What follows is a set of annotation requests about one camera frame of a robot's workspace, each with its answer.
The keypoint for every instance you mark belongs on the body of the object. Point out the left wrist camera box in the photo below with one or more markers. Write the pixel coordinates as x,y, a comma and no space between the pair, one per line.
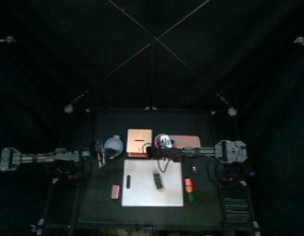
67,154

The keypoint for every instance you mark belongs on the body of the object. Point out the pink toy block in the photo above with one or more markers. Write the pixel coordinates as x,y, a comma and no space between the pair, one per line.
115,191

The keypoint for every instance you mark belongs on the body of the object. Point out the metal frame bracket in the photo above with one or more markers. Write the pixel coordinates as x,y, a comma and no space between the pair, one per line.
9,39
232,111
300,40
68,108

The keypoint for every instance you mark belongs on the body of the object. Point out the grey bowl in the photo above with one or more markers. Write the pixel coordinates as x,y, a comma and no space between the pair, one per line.
113,144

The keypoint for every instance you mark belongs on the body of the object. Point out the white cutting board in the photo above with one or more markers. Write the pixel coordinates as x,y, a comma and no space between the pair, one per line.
145,196

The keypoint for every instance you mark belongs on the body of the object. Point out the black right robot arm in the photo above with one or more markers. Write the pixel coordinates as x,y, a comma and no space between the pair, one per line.
227,150

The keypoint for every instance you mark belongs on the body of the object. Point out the black round cap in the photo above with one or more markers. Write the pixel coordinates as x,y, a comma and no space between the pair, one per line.
193,168

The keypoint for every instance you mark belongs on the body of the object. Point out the orange toy carrot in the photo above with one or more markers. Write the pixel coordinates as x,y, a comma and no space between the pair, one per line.
188,186

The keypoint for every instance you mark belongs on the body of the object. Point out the pink rectangular plate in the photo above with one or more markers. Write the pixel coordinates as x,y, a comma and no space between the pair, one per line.
187,140

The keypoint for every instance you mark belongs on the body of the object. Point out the red wooden drawer box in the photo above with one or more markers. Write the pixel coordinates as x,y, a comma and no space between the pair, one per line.
139,139

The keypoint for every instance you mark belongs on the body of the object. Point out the toy sushi roll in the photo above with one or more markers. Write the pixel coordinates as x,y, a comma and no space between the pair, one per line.
159,181

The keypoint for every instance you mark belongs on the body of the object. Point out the red plastic cup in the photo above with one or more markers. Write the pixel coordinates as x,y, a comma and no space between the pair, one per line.
161,139

